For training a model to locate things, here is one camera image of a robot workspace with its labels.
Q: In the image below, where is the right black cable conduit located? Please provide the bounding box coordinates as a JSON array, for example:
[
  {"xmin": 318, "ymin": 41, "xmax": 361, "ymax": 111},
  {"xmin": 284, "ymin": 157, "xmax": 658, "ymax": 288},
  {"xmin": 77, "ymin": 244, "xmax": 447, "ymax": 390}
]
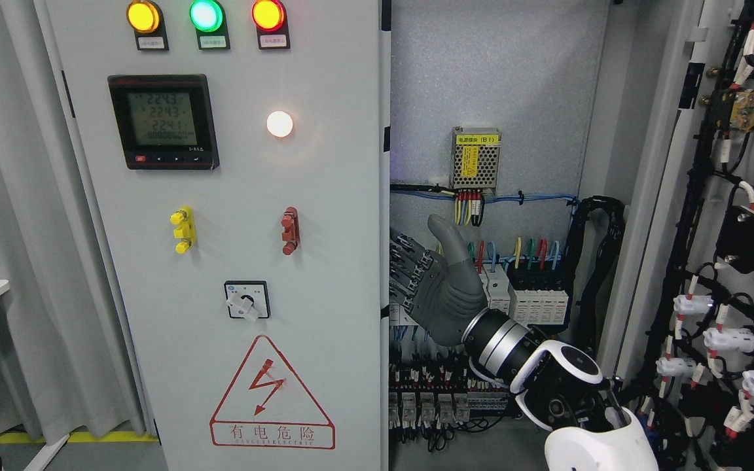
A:
[{"xmin": 567, "ymin": 196, "xmax": 628, "ymax": 367}]

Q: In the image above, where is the yellow indicator lamp left door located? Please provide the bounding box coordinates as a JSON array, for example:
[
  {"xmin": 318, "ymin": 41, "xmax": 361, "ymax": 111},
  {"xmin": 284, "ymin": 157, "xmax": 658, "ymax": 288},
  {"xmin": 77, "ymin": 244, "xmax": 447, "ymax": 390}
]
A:
[{"xmin": 126, "ymin": 1, "xmax": 170, "ymax": 51}]

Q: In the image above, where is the left grey curtain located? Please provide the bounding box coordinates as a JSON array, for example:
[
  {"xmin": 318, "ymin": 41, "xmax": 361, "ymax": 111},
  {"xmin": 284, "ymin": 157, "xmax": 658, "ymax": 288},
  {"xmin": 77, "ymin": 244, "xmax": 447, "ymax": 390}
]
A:
[{"xmin": 0, "ymin": 1, "xmax": 153, "ymax": 440}]

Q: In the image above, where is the black digital power meter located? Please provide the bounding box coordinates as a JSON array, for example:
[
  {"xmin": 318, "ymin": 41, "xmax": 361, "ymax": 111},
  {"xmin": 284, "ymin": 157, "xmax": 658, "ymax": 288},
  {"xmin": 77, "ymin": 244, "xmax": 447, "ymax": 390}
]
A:
[{"xmin": 107, "ymin": 74, "xmax": 219, "ymax": 170}]

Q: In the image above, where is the red indicator lamp left door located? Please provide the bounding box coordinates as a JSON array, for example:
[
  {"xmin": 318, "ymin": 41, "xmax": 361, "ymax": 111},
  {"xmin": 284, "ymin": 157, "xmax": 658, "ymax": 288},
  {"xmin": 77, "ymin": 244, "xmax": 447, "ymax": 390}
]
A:
[{"xmin": 251, "ymin": 0, "xmax": 291, "ymax": 50}]

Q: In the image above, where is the green indicator lamp left door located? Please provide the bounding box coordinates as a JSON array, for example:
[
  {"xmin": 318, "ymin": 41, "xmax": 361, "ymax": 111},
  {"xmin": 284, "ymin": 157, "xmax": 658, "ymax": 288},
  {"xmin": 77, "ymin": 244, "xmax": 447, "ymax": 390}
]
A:
[{"xmin": 189, "ymin": 0, "xmax": 230, "ymax": 50}]

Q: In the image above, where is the white socket breaker row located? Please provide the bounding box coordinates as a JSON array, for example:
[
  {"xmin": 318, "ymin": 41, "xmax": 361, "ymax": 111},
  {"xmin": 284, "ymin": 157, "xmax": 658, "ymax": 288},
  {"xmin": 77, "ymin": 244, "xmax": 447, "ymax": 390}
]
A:
[{"xmin": 389, "ymin": 239, "xmax": 511, "ymax": 345}]

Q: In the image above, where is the black surge protector block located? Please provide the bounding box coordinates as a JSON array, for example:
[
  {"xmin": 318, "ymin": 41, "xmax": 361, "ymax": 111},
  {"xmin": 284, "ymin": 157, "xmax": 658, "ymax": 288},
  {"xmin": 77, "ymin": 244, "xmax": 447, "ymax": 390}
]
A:
[{"xmin": 507, "ymin": 260, "xmax": 571, "ymax": 334}]

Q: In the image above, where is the white indicator lamp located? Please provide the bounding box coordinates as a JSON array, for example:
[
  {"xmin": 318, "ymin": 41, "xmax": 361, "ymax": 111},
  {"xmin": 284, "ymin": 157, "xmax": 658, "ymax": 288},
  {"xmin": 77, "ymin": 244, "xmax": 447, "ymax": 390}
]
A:
[{"xmin": 266, "ymin": 110, "xmax": 294, "ymax": 138}]

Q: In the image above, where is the relay terminal row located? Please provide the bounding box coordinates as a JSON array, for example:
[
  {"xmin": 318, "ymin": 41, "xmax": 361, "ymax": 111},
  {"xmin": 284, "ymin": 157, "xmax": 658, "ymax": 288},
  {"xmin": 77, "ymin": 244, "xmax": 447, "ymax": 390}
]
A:
[{"xmin": 387, "ymin": 348, "xmax": 524, "ymax": 452}]

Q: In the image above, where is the metal mesh power supply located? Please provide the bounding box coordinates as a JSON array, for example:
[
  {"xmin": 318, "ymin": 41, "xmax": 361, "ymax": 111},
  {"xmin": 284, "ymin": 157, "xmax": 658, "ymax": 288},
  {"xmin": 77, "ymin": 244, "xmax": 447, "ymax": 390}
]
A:
[{"xmin": 450, "ymin": 126, "xmax": 501, "ymax": 194}]

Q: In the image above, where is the red electric danger warning sticker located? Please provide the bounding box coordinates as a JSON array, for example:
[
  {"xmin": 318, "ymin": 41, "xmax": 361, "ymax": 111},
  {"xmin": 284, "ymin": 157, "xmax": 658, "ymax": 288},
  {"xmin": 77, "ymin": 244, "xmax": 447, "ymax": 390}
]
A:
[{"xmin": 209, "ymin": 335, "xmax": 336, "ymax": 450}]

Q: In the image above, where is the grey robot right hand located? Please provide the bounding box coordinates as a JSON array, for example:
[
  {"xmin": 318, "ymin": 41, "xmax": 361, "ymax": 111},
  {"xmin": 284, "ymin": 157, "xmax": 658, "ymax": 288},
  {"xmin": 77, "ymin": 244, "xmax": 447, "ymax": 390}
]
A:
[{"xmin": 389, "ymin": 215, "xmax": 488, "ymax": 347}]

